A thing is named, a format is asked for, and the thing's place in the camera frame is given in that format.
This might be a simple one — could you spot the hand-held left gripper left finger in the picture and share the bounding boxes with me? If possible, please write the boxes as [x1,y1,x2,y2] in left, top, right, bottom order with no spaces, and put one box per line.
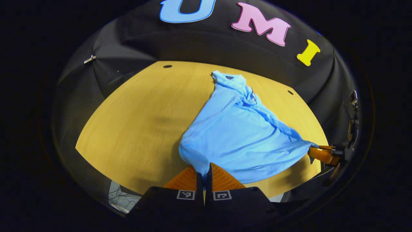
[127,165,204,232]

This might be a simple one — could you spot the light blue T-shirt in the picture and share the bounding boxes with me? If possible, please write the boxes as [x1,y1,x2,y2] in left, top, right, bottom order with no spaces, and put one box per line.
[179,70,319,184]

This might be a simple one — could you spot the black backdrop cloth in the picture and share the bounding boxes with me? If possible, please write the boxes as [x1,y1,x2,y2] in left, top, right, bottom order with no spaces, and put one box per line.
[53,0,359,207]

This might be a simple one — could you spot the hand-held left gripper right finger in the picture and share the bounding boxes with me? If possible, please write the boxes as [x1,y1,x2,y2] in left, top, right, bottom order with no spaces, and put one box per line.
[205,162,280,232]

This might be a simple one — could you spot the dark floor cables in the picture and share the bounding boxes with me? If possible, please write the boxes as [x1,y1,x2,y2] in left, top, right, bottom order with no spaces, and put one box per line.
[109,185,140,210]

